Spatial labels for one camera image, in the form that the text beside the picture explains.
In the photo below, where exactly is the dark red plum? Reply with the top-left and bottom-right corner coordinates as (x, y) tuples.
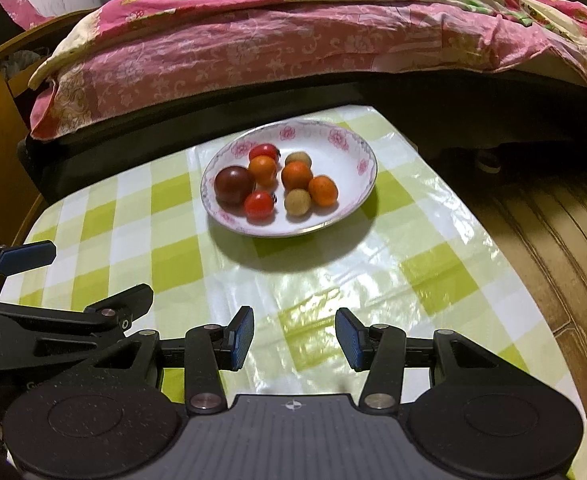
(214, 165), (256, 207)

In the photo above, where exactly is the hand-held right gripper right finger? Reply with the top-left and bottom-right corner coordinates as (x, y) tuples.
(333, 306), (513, 416)

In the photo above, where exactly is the white floral rim plate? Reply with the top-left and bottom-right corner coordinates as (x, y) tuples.
(201, 120), (378, 239)

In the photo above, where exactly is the dark bed frame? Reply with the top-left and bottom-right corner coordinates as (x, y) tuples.
(16, 67), (587, 201)

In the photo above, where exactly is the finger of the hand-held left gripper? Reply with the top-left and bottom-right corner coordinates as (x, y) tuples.
(0, 241), (57, 307)
(0, 284), (155, 357)

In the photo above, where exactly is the pink floral bed sheet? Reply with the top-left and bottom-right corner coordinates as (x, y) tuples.
(30, 5), (524, 142)

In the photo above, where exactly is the red cherry tomato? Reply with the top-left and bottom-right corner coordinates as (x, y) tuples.
(248, 143), (280, 162)
(244, 190), (277, 221)

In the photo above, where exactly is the small orange mandarin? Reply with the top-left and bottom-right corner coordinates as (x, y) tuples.
(307, 175), (338, 208)
(248, 155), (279, 186)
(281, 162), (314, 191)

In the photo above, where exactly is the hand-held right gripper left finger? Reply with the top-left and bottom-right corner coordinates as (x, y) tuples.
(90, 305), (256, 416)

